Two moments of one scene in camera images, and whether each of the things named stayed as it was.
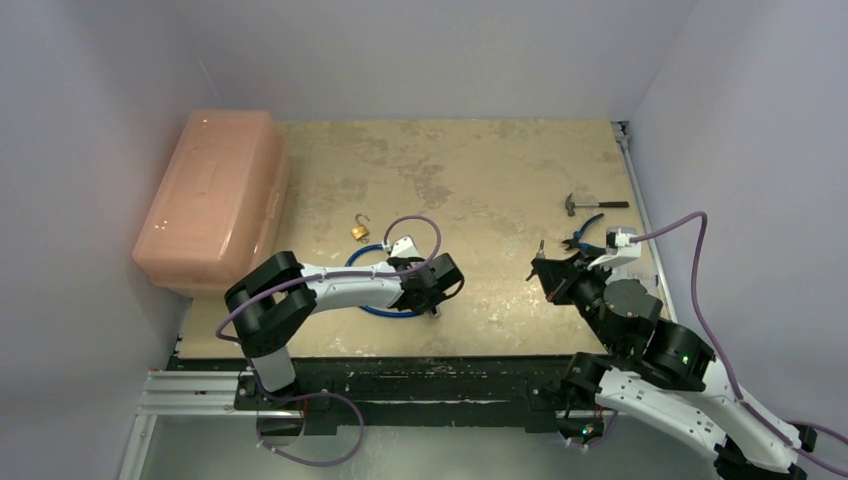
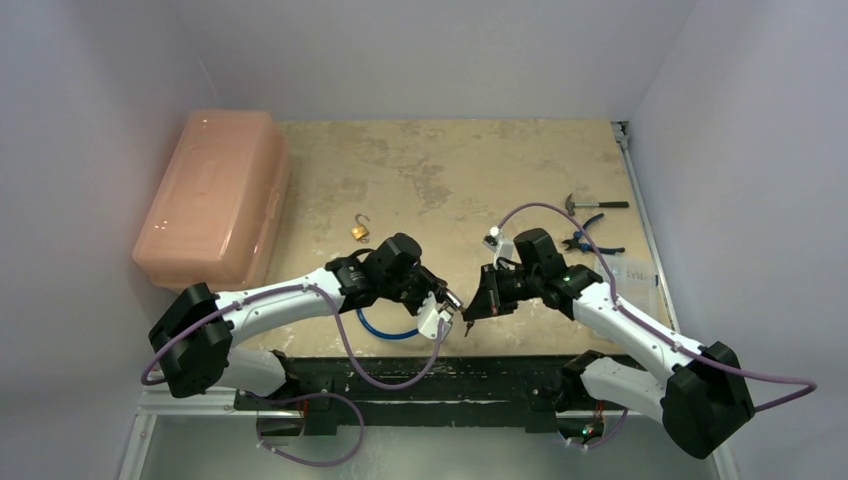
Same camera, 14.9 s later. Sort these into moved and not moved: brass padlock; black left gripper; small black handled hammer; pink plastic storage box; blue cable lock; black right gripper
Moved: blue cable lock; black right gripper
Not moved: black left gripper; small black handled hammer; pink plastic storage box; brass padlock
